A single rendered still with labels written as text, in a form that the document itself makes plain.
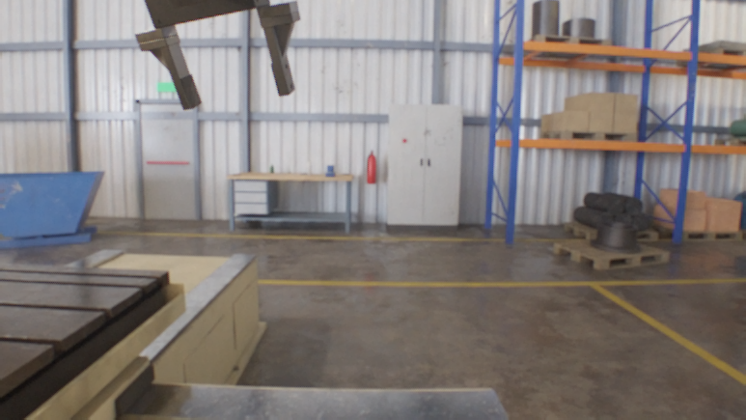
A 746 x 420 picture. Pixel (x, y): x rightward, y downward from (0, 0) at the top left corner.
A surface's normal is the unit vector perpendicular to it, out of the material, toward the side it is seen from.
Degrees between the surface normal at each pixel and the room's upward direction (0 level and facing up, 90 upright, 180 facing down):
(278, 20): 113
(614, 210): 90
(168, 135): 90
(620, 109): 90
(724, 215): 90
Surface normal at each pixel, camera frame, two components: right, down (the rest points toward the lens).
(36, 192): 0.49, 0.11
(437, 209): 0.02, 0.11
